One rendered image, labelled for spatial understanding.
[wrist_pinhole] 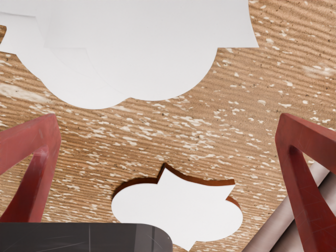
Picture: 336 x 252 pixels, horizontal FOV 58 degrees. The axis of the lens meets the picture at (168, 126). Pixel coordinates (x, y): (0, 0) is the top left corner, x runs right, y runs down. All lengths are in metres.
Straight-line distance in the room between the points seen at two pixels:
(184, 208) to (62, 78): 0.18
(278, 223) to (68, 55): 0.31
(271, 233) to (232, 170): 0.15
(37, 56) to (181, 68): 0.09
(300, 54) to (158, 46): 0.11
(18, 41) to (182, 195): 0.19
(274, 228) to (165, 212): 0.15
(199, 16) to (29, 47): 0.10
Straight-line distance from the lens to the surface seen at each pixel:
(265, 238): 0.43
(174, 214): 0.32
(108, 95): 0.22
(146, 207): 0.31
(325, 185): 0.39
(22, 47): 0.21
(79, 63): 0.19
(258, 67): 0.23
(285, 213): 0.39
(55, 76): 0.21
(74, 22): 0.17
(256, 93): 0.25
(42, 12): 0.19
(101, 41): 0.17
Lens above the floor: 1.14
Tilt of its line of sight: 53 degrees down
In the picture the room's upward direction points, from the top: 179 degrees clockwise
